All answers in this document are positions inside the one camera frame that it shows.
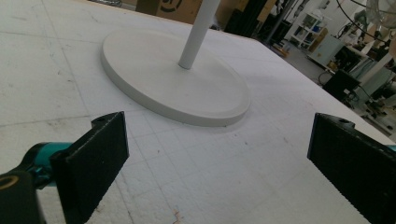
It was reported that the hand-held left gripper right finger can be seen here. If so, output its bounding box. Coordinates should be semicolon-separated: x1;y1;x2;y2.
306;112;396;224

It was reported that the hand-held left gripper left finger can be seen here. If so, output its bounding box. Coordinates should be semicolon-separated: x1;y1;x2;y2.
49;111;131;224

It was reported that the white hook rack stand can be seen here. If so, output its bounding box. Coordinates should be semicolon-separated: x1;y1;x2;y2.
100;0;252;128

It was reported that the black equipment box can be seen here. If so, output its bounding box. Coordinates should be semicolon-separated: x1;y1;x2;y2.
322;69;362;103

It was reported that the grey metal cabinet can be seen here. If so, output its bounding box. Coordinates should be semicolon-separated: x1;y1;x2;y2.
307;34;346;68

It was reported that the white foam mat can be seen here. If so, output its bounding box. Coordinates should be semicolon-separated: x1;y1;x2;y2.
0;0;396;224

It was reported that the white storage shelf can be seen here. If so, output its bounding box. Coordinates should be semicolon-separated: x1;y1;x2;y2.
290;11;329;52

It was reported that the black metal stand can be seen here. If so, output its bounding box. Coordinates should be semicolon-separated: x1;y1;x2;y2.
263;0;297;45

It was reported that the brown cardboard box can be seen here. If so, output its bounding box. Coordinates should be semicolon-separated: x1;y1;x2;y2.
135;0;219;26

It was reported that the wire fan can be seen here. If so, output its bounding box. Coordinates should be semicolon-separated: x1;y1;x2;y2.
364;0;396;31

